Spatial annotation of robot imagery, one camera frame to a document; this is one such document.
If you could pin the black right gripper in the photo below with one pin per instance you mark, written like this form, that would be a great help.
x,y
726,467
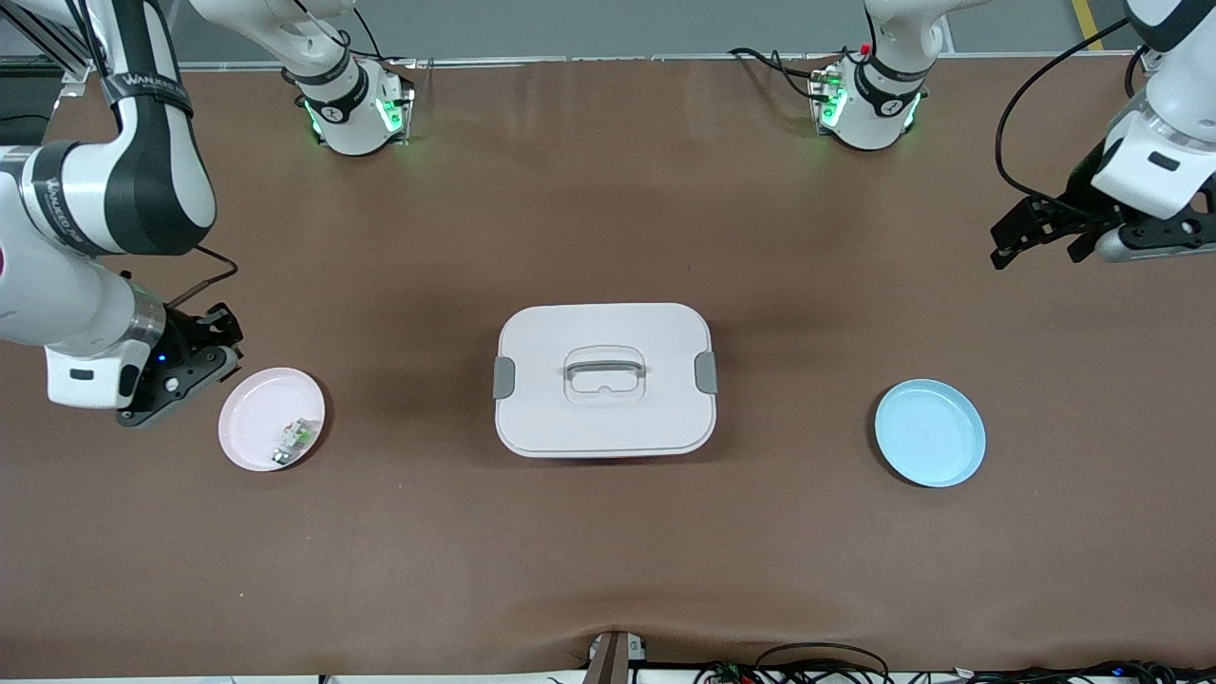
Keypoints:
x,y
180,339

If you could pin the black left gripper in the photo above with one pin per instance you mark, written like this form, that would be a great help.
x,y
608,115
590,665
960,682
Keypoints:
x,y
1080,197

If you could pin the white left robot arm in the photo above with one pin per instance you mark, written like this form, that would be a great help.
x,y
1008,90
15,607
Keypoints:
x,y
869,114

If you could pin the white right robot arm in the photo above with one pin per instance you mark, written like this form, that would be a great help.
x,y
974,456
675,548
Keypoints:
x,y
57,294

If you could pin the pink round plate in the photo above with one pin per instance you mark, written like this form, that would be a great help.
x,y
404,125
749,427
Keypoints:
x,y
252,418

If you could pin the light blue round plate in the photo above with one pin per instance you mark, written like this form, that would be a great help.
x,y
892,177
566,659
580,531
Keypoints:
x,y
929,432

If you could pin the white lidded storage box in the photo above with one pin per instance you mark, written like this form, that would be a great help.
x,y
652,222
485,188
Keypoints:
x,y
604,418

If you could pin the brown table mat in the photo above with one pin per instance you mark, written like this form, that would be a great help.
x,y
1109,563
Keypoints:
x,y
608,551

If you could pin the green and white switch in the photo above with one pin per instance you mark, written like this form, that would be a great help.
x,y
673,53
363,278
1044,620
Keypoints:
x,y
302,433

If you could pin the aluminium table edge rail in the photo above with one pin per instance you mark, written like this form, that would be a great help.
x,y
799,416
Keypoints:
x,y
617,60

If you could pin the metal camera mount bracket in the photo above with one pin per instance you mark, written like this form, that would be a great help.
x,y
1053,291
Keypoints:
x,y
613,660

